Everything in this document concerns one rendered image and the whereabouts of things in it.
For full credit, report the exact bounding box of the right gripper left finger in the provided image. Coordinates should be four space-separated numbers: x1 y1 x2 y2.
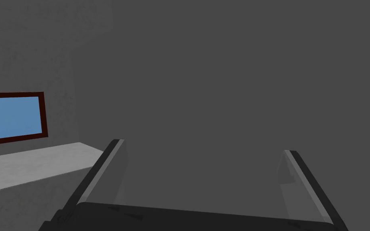
63 139 129 211

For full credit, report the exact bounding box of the dark red framed window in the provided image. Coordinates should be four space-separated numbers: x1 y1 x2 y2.
0 91 49 147

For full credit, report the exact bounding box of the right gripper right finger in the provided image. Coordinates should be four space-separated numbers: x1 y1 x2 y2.
276 149 347 225

